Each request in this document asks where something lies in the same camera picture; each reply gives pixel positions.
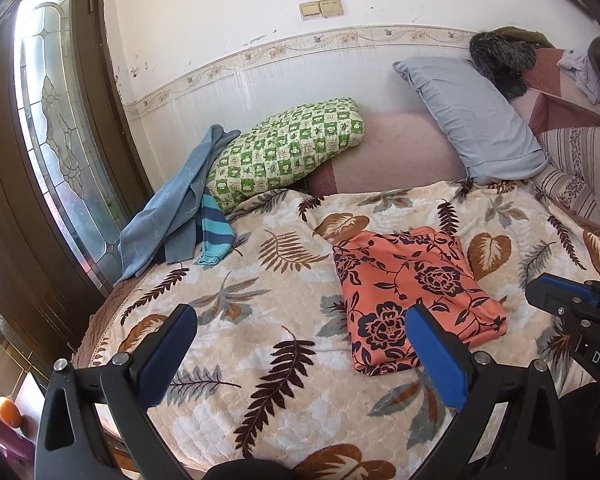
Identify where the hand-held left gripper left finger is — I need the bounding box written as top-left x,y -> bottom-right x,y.
34,304 -> 199,480

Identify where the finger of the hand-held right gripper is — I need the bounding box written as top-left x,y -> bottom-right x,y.
525,274 -> 593,317

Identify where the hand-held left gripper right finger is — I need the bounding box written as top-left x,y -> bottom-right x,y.
405,303 -> 578,480

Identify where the orange floral garment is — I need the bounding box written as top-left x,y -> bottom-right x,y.
332,226 -> 508,376

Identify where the beige leaf-print blanket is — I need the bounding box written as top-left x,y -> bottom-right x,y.
72,177 -> 600,480

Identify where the striped cushion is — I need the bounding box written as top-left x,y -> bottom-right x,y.
532,127 -> 600,233

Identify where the teal striped knit garment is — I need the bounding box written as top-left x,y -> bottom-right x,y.
196,192 -> 236,266

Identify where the blue-grey sweater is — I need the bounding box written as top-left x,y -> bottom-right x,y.
117,125 -> 242,283

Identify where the orange fruit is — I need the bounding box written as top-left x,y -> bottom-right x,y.
0,396 -> 20,428

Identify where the pink folded quilt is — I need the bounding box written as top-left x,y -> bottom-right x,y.
510,47 -> 600,133

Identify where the grey-blue pillow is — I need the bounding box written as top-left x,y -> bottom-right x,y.
392,56 -> 550,185

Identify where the pink bed sheet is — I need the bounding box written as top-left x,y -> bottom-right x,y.
305,110 -> 468,196

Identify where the white cloth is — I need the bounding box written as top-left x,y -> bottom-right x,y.
557,46 -> 600,103

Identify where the brown wooden glass-panel door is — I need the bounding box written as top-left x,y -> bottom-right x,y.
0,0 -> 153,361

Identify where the green checked pillow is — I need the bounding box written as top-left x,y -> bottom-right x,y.
206,97 -> 365,212

